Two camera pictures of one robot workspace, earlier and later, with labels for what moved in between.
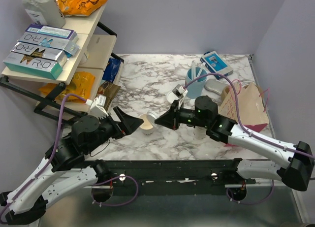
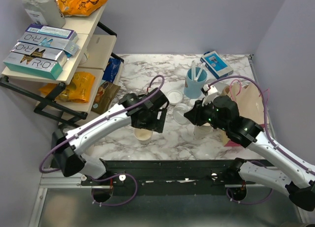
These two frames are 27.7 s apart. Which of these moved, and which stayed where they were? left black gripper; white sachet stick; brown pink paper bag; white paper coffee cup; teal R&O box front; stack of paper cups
Moved: white paper coffee cup; left black gripper
Stayed: brown pink paper bag; teal R&O box front; stack of paper cups; white sachet stick
